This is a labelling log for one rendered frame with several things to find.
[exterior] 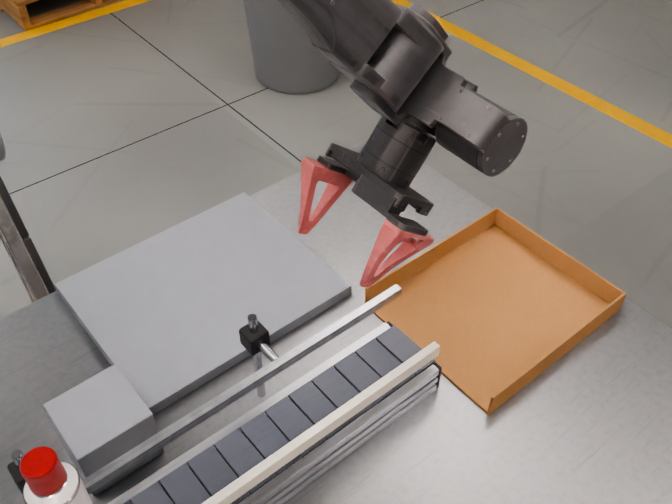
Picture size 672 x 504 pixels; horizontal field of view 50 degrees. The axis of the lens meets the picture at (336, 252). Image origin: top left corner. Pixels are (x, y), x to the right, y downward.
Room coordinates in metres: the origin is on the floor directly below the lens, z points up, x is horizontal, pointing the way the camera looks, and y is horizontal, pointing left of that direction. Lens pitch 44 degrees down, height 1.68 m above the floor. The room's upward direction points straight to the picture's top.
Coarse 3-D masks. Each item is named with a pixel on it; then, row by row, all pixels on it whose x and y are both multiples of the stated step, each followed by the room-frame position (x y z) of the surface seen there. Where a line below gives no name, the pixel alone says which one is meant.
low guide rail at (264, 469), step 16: (432, 352) 0.60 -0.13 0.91; (400, 368) 0.57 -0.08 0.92; (416, 368) 0.58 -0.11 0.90; (384, 384) 0.54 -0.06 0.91; (352, 400) 0.52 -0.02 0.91; (368, 400) 0.53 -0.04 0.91; (336, 416) 0.50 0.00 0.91; (352, 416) 0.51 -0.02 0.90; (304, 432) 0.47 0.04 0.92; (320, 432) 0.48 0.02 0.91; (288, 448) 0.45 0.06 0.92; (304, 448) 0.46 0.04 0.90; (272, 464) 0.43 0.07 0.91; (240, 480) 0.41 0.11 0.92; (256, 480) 0.42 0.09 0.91; (224, 496) 0.39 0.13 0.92
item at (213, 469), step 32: (384, 352) 0.62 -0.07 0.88; (416, 352) 0.62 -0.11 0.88; (320, 384) 0.57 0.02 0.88; (352, 384) 0.57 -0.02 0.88; (256, 416) 0.52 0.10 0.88; (288, 416) 0.52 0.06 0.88; (320, 416) 0.52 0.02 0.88; (224, 448) 0.47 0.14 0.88; (256, 448) 0.48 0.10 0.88; (160, 480) 0.43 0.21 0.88; (192, 480) 0.43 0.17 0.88; (224, 480) 0.43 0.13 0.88
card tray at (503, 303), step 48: (480, 240) 0.90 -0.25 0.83; (528, 240) 0.88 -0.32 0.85; (384, 288) 0.78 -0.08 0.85; (432, 288) 0.79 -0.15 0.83; (480, 288) 0.79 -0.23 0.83; (528, 288) 0.79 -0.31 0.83; (576, 288) 0.79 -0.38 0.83; (432, 336) 0.69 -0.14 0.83; (480, 336) 0.69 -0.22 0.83; (528, 336) 0.69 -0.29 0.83; (576, 336) 0.67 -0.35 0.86; (480, 384) 0.60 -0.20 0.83
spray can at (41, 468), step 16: (48, 448) 0.35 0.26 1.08; (32, 464) 0.34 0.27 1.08; (48, 464) 0.34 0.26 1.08; (64, 464) 0.36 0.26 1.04; (32, 480) 0.32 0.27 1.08; (48, 480) 0.33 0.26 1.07; (64, 480) 0.34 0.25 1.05; (80, 480) 0.35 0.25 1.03; (32, 496) 0.32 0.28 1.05; (48, 496) 0.32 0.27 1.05; (64, 496) 0.33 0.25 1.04; (80, 496) 0.33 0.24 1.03
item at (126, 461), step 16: (400, 288) 0.67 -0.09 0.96; (368, 304) 0.64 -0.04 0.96; (384, 304) 0.65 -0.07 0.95; (352, 320) 0.61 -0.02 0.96; (320, 336) 0.58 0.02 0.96; (288, 352) 0.56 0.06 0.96; (304, 352) 0.56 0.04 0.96; (272, 368) 0.53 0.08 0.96; (240, 384) 0.51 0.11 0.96; (256, 384) 0.52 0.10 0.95; (224, 400) 0.49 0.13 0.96; (192, 416) 0.47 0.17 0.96; (208, 416) 0.47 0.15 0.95; (160, 432) 0.45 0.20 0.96; (176, 432) 0.45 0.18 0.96; (144, 448) 0.42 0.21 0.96; (160, 448) 0.43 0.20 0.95; (112, 464) 0.41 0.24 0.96; (128, 464) 0.41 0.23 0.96; (96, 480) 0.39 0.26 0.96
